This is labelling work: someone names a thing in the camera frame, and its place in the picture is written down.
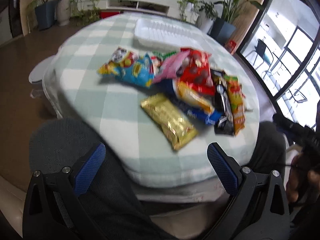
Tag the light blue chip bag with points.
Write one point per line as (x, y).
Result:
(140, 73)

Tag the orange apple snack stick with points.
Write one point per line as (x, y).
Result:
(234, 91)

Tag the white tv cabinet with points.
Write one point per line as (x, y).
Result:
(145, 6)

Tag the dark blue plant pot right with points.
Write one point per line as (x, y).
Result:
(221, 31)

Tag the green seaweed snack pack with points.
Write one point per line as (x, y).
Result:
(156, 55)

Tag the green white checkered tablecloth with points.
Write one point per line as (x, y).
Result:
(113, 109)

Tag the person's right hand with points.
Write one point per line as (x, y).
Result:
(297, 179)

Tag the gold foil snack pack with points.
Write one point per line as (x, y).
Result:
(177, 129)

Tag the red chocolate ball bag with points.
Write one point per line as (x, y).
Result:
(197, 72)

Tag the white plant pot right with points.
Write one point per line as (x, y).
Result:
(204, 24)

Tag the red box on floor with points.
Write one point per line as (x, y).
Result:
(230, 46)

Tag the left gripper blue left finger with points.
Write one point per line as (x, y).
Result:
(86, 167)

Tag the black cereal snack pack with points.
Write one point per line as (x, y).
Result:
(225, 124)

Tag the black balcony chair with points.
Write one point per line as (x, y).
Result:
(264, 52)

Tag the dark blue cookie pack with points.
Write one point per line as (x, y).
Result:
(198, 114)

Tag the dark blue plant pot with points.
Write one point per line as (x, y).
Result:
(221, 31)
(45, 14)

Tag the white plastic tray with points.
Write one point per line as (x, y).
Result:
(164, 36)

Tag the blue yellow chip bag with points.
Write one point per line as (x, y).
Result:
(191, 97)

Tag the red white strawberry candy pack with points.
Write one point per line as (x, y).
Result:
(121, 58)

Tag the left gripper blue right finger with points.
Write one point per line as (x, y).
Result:
(225, 167)

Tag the dark blue plant pot left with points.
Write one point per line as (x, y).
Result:
(45, 14)

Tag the white ribbed plant pot left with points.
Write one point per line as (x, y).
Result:
(63, 12)

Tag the red storage bin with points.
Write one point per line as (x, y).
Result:
(107, 14)

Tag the pink snack wrapper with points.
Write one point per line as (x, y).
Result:
(170, 66)

